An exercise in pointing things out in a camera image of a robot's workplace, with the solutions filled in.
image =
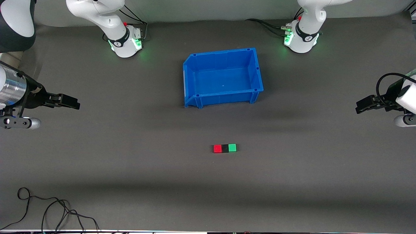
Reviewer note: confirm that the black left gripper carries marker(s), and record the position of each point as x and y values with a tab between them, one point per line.
385	98

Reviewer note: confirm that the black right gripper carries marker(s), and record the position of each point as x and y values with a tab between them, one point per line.
33	96

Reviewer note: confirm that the small green cube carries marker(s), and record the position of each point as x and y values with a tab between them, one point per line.
232	148

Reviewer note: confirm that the small red cube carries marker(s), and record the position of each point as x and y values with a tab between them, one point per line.
217	149

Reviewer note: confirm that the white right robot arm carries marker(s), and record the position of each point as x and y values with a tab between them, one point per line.
110	22

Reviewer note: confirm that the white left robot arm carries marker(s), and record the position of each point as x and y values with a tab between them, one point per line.
307	35

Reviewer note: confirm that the small black cube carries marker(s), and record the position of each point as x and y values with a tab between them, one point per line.
225	149

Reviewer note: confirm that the beige grey plastic box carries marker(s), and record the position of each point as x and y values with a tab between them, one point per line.
11	58

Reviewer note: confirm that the blue plastic storage bin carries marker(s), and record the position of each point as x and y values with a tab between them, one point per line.
224	81

